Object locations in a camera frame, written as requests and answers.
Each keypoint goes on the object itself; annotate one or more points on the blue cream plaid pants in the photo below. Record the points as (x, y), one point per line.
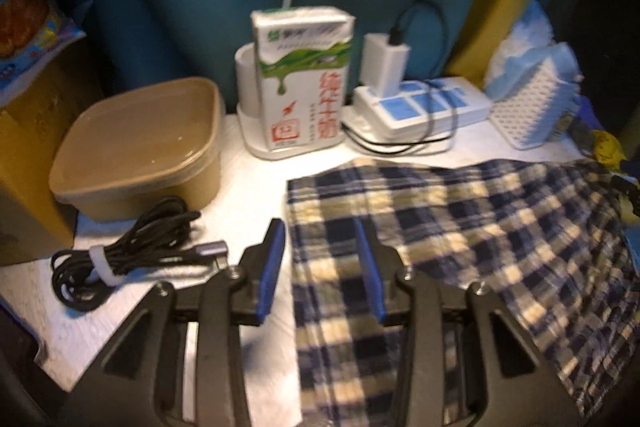
(450, 227)

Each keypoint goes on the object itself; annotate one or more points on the white charger plug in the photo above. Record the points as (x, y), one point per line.
(382, 62)

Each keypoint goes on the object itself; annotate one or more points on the white desk lamp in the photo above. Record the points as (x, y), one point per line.
(246, 77)

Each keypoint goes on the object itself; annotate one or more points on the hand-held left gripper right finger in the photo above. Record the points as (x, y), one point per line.
(372, 272)

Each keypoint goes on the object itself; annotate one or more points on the white blue power strip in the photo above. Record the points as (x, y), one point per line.
(425, 102)

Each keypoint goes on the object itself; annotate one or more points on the brown lidded food container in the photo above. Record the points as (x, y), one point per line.
(145, 142)

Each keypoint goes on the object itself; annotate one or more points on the green white milk carton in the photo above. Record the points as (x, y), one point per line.
(300, 82)

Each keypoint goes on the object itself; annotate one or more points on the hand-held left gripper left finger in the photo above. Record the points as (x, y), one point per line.
(267, 267)

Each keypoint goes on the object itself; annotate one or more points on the yellow plastic bag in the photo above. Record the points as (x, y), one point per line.
(607, 147)

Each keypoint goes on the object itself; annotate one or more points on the white perforated basket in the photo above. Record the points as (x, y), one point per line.
(530, 107)

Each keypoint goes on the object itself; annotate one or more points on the light blue plastic bag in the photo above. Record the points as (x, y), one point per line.
(520, 47)

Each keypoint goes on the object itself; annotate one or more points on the brown cardboard box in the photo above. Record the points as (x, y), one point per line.
(30, 147)

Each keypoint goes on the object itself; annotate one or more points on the blue orange snack bag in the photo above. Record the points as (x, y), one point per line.
(25, 22)

